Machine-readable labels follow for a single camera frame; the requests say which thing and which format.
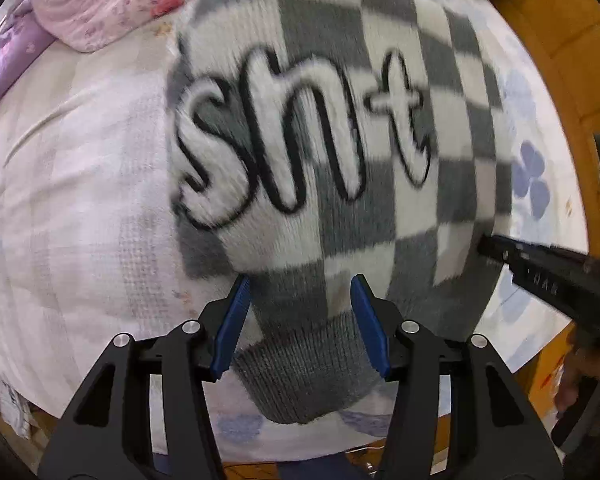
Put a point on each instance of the pale floral cloth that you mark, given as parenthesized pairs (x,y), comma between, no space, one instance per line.
(5,400)

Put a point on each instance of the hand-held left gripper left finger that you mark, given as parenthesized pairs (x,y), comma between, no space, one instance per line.
(230,327)

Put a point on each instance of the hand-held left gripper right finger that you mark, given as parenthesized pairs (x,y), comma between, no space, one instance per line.
(370,327)

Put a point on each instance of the white flowered bed sheet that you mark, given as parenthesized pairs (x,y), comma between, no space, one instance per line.
(80,210)

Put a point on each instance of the orange wooden bed frame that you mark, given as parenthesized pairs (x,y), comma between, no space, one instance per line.
(570,60)

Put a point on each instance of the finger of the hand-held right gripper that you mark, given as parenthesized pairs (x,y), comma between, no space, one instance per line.
(525,250)
(555,290)

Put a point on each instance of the grey white checkered sweater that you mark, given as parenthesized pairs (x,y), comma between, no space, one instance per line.
(330,210)

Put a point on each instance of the person's right hand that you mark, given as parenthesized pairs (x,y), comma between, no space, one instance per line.
(575,375)

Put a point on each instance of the pink floral quilt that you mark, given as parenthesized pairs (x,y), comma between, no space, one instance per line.
(105,0)

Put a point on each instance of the purple quilt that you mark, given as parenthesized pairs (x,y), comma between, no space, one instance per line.
(5,60)

